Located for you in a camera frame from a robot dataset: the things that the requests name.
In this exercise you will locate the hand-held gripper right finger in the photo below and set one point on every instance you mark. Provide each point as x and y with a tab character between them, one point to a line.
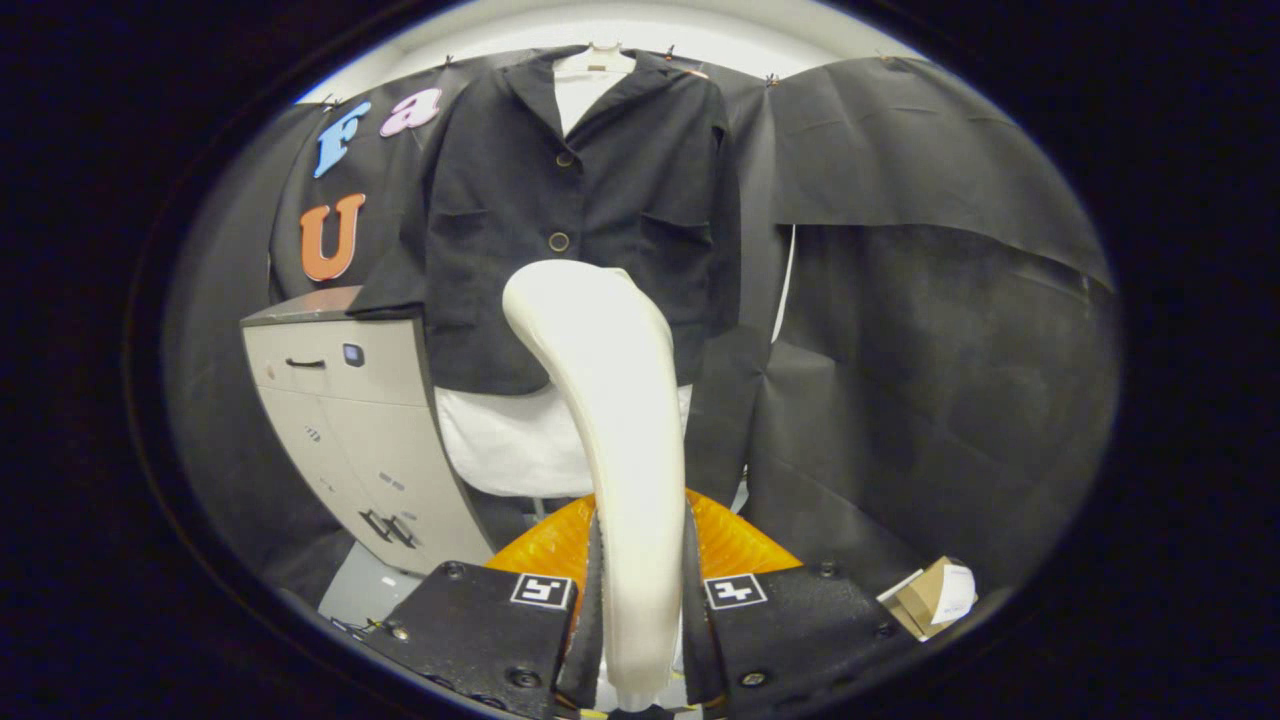
800	630

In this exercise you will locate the white clothes hanger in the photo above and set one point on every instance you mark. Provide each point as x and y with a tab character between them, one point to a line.
595	60

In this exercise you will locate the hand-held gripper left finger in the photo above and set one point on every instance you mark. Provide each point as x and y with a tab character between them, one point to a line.
480	630

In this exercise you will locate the black suit jacket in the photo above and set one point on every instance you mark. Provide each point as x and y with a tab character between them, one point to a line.
500	220

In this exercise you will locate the small cardboard box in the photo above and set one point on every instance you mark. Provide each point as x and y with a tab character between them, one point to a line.
930	598

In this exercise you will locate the black backdrop cloth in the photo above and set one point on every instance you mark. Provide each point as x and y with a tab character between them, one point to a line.
950	380

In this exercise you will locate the grey cabinet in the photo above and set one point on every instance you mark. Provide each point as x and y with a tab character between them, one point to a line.
360	440

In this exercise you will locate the white garment steamer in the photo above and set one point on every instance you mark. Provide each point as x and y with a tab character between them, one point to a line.
620	420

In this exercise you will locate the white mannequin torso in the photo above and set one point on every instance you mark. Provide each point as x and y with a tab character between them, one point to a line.
500	450

